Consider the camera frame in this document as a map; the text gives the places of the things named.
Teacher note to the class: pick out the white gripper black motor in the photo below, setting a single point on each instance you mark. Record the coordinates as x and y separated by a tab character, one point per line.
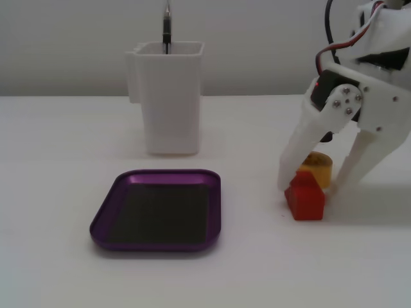
379	96

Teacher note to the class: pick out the red cube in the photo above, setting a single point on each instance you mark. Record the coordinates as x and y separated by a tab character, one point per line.
306	200

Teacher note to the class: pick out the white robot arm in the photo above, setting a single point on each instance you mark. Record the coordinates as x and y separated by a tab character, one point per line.
391	29

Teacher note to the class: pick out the yellow tape roll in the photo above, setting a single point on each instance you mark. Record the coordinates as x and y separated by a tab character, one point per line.
322	171

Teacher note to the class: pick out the white rectangular plastic container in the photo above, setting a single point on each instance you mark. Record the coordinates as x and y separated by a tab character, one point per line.
171	106

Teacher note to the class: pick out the purple metal tray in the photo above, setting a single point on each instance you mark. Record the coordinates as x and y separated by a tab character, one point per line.
160	215

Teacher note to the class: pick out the black clear ballpoint pen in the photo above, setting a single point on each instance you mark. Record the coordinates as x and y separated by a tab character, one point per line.
167	29

